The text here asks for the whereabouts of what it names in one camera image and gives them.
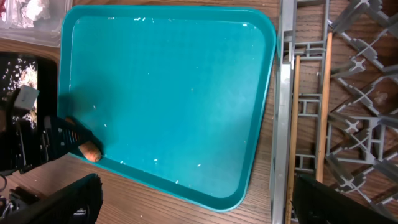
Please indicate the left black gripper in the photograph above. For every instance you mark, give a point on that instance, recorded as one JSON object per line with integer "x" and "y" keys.
{"x": 24, "y": 147}

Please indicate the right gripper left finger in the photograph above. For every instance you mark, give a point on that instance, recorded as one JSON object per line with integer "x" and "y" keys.
{"x": 79, "y": 202}

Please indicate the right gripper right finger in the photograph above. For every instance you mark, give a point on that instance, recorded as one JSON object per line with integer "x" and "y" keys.
{"x": 315, "y": 203}

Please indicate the orange carrot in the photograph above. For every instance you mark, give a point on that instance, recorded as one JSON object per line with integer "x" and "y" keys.
{"x": 90, "y": 151}

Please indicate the wooden chopstick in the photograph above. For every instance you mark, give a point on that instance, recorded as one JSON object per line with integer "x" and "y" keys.
{"x": 323, "y": 119}
{"x": 293, "y": 141}

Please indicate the grey dishwasher rack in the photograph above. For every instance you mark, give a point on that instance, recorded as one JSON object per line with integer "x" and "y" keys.
{"x": 361, "y": 140}

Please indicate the clear plastic waste bin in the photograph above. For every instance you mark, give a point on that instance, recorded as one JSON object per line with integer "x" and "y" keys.
{"x": 16, "y": 26}

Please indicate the black plastic tray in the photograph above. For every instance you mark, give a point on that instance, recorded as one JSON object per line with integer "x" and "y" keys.
{"x": 47, "y": 86}

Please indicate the teal serving tray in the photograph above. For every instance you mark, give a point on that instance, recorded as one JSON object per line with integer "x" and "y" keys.
{"x": 174, "y": 94}

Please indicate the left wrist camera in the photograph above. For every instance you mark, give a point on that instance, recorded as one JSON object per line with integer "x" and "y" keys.
{"x": 26, "y": 98}

